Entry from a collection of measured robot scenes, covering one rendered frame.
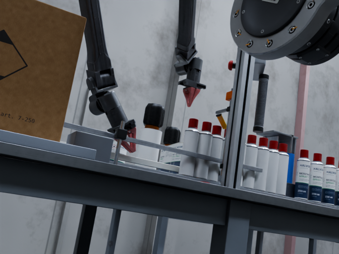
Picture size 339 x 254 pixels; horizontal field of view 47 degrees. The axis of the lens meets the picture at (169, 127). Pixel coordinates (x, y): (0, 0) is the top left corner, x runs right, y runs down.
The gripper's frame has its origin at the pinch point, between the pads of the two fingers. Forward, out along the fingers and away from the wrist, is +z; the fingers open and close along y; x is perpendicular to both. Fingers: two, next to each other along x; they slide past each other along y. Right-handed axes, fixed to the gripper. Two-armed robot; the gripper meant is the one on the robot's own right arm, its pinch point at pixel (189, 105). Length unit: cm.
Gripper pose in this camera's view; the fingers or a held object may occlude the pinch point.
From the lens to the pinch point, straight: 157.9
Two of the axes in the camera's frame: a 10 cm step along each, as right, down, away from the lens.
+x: 4.8, -1.0, -8.7
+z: -1.6, 9.7, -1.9
